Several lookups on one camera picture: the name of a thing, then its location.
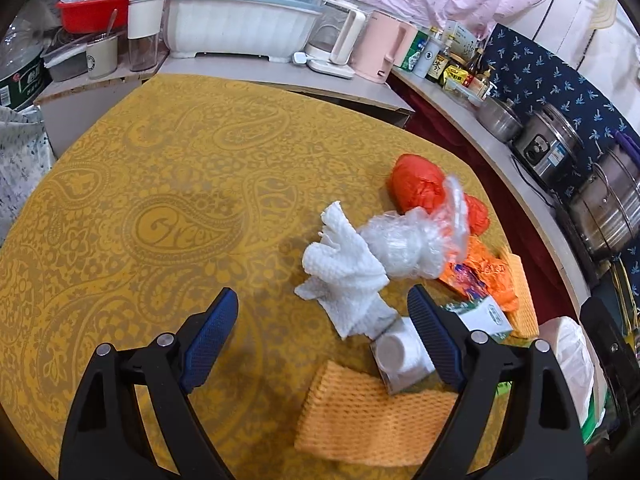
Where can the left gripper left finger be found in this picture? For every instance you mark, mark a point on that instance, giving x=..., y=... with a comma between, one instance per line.
x=105, y=437

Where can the green tin can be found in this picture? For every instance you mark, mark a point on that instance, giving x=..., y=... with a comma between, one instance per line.
x=415, y=50

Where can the white lidded jar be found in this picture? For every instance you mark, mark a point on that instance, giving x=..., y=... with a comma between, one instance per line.
x=143, y=32

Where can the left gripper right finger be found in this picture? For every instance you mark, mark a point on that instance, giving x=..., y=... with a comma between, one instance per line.
x=540, y=436

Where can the soy sauce bottle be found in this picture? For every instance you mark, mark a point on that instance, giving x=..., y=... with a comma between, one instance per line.
x=434, y=74

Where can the steel rice cooker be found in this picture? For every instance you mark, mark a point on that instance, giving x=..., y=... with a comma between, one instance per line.
x=547, y=145

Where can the pink electric kettle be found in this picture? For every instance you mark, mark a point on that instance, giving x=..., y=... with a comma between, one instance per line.
x=383, y=44

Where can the white lined trash bin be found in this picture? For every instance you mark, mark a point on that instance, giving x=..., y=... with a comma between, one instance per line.
x=577, y=360

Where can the red plastic basin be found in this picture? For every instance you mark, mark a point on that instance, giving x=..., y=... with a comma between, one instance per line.
x=89, y=16

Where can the red plastic bag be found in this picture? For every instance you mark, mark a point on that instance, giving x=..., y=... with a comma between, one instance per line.
x=417, y=182

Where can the blue floral cloth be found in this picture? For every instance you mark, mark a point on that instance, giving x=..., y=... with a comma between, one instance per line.
x=532, y=76

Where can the white glass kettle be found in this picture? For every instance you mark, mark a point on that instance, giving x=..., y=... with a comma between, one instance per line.
x=333, y=39

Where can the green white milk carton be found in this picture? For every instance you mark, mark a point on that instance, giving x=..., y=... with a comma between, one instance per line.
x=401, y=357

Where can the orange foam net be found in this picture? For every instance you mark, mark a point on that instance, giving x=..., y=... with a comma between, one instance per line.
x=349, y=417
x=523, y=319

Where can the plastic water bottle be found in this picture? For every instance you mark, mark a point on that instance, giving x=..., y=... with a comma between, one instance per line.
x=23, y=75

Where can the large steel steamer pot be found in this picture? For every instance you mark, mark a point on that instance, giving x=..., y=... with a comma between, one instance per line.
x=605, y=210

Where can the white dish rack grey lid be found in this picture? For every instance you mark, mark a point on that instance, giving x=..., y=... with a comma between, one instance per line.
x=273, y=29

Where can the clear plastic bag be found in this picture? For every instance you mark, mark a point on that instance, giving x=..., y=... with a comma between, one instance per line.
x=419, y=244

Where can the purple cloth on pot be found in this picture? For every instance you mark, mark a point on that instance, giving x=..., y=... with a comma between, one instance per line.
x=631, y=147

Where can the yellow paisley tablecloth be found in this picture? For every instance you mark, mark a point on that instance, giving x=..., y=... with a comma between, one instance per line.
x=189, y=185

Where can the orange printed plastic bag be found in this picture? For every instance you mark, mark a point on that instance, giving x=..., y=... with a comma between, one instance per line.
x=481, y=275

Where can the white thermos bottle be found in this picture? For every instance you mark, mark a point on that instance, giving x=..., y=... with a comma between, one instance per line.
x=428, y=54

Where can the small steel pot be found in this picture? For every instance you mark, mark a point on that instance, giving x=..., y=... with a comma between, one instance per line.
x=499, y=119

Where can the white paper towel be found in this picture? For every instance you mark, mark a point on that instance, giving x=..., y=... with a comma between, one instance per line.
x=346, y=278

